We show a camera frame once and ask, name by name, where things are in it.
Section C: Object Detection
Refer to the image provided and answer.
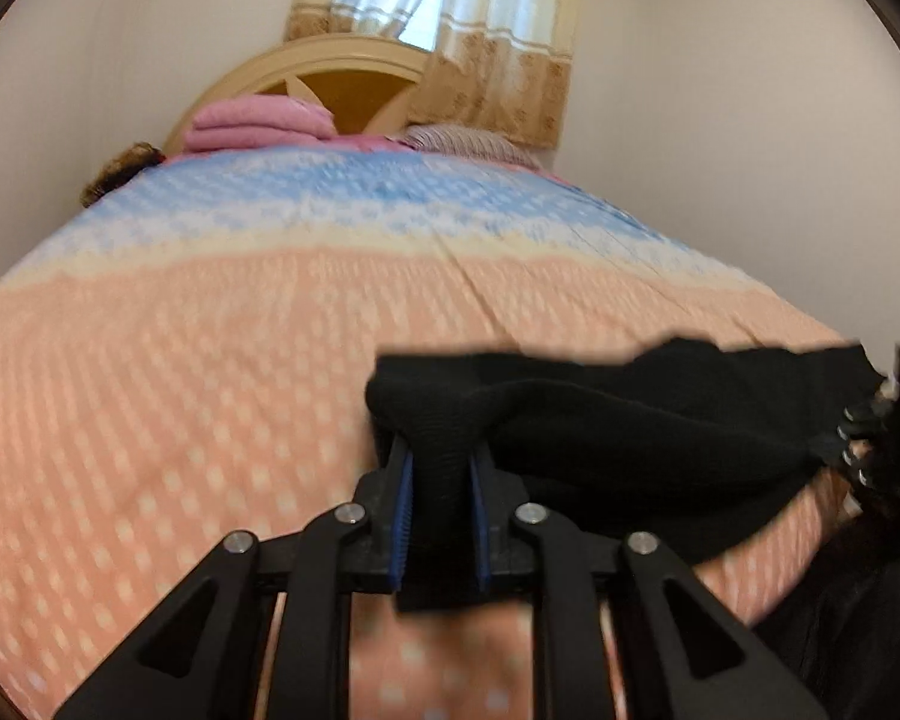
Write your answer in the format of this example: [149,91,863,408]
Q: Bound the black pants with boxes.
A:
[365,337,890,612]

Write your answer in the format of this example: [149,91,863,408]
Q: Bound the brown fuzzy object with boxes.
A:
[80,141,167,207]

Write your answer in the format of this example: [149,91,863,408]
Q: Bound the person's dark clothing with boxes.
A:
[750,495,900,720]

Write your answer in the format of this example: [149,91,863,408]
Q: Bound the polka-dot pink and blue bedspread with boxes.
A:
[0,146,871,720]

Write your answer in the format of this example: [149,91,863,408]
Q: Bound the beige patterned curtain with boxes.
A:
[283,0,592,149]

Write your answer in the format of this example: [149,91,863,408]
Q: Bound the striped pillow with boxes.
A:
[403,124,542,167]

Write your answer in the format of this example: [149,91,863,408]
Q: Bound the folded pink blanket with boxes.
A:
[184,96,336,153]

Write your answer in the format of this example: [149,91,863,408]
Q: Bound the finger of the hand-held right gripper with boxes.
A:
[836,379,900,494]

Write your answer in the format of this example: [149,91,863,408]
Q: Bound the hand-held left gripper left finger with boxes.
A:
[52,435,421,720]

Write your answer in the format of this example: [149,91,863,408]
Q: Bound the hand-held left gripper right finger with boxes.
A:
[469,442,830,720]

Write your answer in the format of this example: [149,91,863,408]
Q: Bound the cream wooden headboard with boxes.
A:
[163,35,430,155]

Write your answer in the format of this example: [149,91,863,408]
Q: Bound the pink pillow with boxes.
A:
[321,133,406,155]

